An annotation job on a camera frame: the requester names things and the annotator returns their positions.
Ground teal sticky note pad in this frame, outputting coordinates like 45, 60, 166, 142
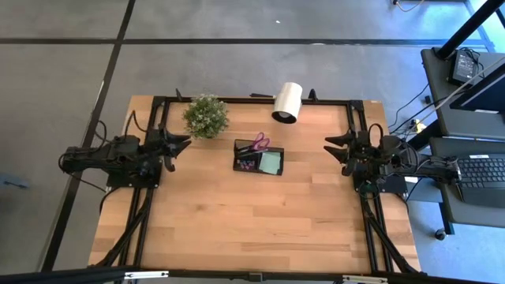
258, 151, 282, 176

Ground black laptop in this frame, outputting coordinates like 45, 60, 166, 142
453, 152, 505, 209

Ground green plant in black pot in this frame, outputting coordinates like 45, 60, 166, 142
181, 93, 230, 140

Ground yellow power plug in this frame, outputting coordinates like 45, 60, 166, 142
410, 118, 428, 134

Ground black power adapter box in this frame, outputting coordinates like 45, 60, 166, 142
448, 48, 481, 87

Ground purple handled scissors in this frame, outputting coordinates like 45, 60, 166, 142
236, 131, 272, 155

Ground grey equipment cart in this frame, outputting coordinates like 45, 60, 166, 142
419, 46, 505, 241

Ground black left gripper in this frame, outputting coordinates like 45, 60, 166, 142
145, 128, 193, 174

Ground black flat monitor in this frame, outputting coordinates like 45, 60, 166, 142
448, 62, 505, 114

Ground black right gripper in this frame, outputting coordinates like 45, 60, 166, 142
323, 132, 372, 177

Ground black mesh desk organizer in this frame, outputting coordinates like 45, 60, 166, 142
232, 138, 286, 177

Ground black vertical pole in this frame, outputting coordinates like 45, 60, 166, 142
435, 0, 505, 61

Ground black camera rig beam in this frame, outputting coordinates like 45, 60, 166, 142
0, 265, 505, 284

